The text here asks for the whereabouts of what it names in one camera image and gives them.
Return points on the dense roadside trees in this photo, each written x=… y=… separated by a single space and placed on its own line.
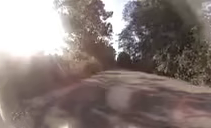
x=166 y=43

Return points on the grey asphalt road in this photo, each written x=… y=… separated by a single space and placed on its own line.
x=133 y=96

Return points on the tall roadside trees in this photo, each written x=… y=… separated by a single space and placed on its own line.
x=89 y=30

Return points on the dry brown bushes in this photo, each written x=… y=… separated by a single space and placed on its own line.
x=43 y=76

